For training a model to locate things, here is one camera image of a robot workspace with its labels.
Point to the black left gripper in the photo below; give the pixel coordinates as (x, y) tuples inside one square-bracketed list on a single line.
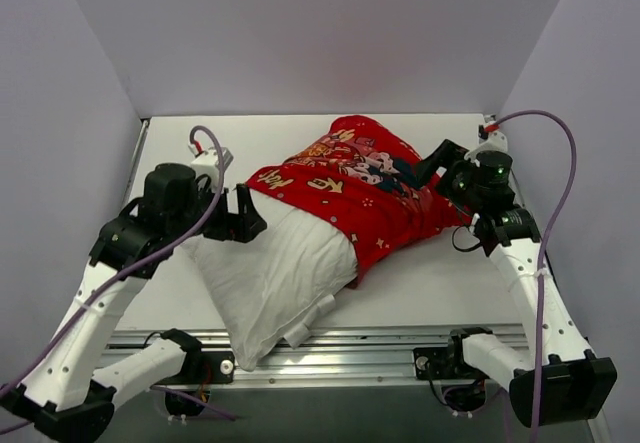
[(232, 216)]

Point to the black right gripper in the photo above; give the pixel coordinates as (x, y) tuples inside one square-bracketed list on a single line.
[(451, 169)]

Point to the white pillow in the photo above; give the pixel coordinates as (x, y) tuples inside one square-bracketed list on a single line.
[(274, 287)]

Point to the red printed pillowcase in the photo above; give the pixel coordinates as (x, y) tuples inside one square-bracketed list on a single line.
[(359, 178)]

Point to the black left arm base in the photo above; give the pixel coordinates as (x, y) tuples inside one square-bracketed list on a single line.
[(214, 367)]

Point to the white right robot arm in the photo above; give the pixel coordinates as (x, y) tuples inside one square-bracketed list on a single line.
[(562, 380)]

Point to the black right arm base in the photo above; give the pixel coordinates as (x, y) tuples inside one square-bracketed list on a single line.
[(443, 363)]

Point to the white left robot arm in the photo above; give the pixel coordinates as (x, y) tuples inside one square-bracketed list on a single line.
[(65, 394)]

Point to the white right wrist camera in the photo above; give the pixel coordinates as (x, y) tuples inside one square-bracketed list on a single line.
[(492, 139)]

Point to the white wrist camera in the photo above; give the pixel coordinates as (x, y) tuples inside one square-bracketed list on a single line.
[(211, 163), (492, 139)]

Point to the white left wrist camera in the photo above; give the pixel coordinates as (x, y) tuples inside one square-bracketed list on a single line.
[(211, 163)]

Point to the aluminium side rail right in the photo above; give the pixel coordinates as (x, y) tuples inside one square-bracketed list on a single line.
[(520, 188)]

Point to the aluminium side rail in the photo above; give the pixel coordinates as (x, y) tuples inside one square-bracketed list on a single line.
[(120, 203), (520, 188)]

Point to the aluminium side rail left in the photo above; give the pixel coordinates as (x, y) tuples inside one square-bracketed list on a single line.
[(120, 203)]

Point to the aluminium front mounting rail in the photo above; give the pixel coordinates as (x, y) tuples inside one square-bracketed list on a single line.
[(330, 358)]

